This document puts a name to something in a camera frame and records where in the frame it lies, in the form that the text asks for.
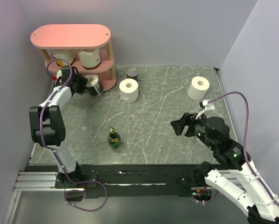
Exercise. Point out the green glass bottle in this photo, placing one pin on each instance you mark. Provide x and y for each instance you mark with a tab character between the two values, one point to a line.
114	139

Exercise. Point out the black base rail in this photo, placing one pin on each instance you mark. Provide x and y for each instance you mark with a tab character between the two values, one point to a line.
135	180

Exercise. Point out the pink three-tier shelf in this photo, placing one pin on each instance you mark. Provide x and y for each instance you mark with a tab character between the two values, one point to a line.
76	37

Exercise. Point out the white paper towel roll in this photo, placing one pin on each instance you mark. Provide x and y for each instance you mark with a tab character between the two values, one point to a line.
128	89

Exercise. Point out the beige roll yellow label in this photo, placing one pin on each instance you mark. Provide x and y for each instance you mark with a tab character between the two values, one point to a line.
64	56

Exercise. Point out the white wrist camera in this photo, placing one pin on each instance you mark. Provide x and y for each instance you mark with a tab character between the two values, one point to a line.
206	108
58	74

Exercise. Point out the white roll far right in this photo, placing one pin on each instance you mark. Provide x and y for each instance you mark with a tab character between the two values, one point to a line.
198	88

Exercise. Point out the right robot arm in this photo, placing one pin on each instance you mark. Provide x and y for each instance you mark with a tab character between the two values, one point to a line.
256	201

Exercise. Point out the dark tin can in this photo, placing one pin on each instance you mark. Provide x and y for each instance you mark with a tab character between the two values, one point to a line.
132	73

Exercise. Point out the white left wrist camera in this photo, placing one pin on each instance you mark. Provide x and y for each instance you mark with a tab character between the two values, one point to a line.
58	74

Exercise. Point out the beige paper roll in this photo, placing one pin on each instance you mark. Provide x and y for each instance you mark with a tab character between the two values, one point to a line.
90	58

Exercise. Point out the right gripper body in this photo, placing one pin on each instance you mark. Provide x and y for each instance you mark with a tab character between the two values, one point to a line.
196	126

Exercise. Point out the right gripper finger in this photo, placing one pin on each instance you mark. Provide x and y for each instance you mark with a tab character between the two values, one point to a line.
184	120
178	126

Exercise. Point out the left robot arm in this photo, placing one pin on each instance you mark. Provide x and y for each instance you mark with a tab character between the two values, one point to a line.
48	128

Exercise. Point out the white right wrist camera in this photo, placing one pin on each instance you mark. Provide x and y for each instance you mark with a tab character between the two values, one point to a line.
206	108

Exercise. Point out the black label roll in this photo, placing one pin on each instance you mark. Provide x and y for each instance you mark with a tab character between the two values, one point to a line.
93	86

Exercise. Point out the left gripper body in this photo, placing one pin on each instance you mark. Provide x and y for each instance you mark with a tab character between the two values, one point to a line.
81	82

